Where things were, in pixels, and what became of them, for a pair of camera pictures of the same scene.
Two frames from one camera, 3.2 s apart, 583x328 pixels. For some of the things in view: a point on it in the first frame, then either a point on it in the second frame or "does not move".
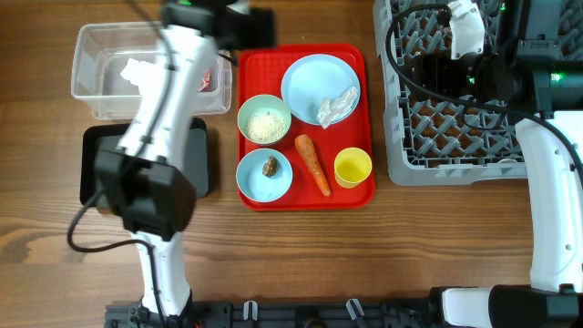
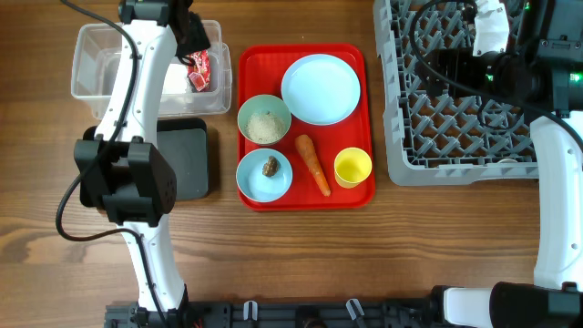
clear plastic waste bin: [103, 50] does not move
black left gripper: [267, 35] to [199, 40]
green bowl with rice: [264, 119] does not move
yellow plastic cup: [352, 166] does not move
